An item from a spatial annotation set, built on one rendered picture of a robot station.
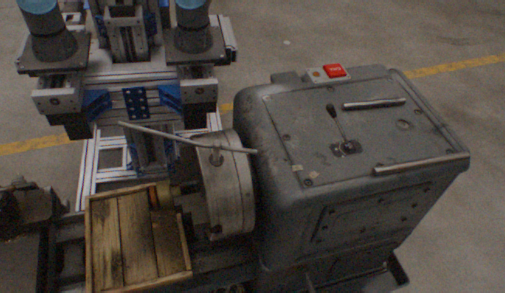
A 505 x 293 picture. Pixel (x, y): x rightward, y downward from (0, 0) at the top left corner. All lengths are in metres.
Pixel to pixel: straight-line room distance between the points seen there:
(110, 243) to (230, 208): 0.46
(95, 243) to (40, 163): 1.54
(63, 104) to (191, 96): 0.44
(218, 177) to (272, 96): 0.32
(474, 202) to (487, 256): 0.39
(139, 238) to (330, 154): 0.66
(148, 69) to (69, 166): 1.32
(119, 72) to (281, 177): 0.84
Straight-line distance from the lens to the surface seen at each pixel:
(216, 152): 0.94
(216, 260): 1.25
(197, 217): 1.04
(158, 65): 1.56
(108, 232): 1.32
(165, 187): 1.09
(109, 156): 2.41
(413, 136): 1.16
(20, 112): 3.20
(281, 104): 1.12
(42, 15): 1.44
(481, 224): 2.82
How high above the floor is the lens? 2.01
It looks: 49 degrees down
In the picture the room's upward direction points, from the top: 6 degrees clockwise
